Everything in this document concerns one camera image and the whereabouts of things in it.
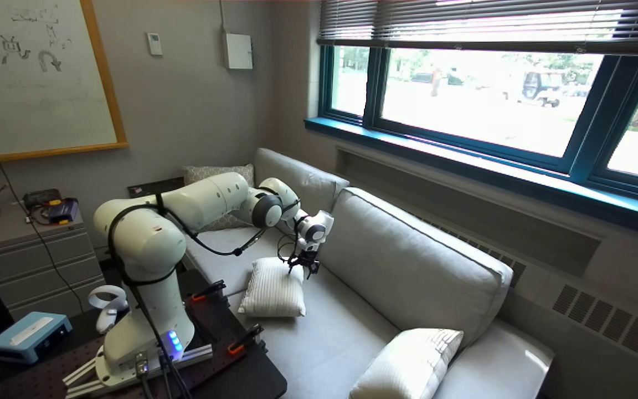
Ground black robot table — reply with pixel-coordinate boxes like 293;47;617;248
0;274;290;399

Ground grey sofa seat cushion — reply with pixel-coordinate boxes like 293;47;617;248
254;258;447;399
178;223;305;295

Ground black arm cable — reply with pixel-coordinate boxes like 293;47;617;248
104;193;305;285

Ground grey aluminium base rail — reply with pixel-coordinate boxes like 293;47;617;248
62;341;216;395

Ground wide teal framed window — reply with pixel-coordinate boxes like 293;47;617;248
303;39;638;223

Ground grey sofa back cushion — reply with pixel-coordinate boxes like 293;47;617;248
316;184;517;363
251;147;351;218

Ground small cream pleated pillow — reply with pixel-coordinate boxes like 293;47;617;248
349;325;467;399
237;255;308;320

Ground black orange clamp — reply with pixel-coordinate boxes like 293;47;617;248
227;322;266;361
184;278;229;305

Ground blue and white box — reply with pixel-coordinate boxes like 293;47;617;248
0;309;75;366

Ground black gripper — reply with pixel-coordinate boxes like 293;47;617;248
285;239;323;280

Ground white wall box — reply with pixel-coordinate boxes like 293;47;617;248
223;29;257;72

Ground black and orange device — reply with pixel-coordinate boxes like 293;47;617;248
20;186;85;228

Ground white wall thermostat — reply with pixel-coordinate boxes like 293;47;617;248
145;31;166;59

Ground white drawer cabinet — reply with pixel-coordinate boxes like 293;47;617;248
0;209;107;320

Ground wall heater vent grille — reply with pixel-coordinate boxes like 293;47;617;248
550;280;638;372

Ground dark window blinds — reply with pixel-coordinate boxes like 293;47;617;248
316;0;638;55

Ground wood framed whiteboard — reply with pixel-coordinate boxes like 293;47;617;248
0;0;129;169

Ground grey fabric sofa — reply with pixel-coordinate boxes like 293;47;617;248
172;143;558;399

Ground white VR controller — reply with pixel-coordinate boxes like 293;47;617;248
87;284;130;334

